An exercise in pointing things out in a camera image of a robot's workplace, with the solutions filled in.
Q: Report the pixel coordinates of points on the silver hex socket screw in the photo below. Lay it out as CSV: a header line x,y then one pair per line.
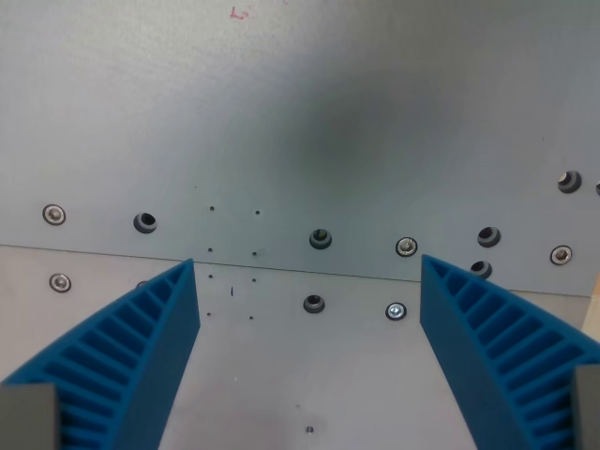
x,y
396,310
561,255
60,282
54,214
406,246

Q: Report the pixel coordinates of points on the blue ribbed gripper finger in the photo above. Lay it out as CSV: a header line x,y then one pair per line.
x,y
487,347
123,356

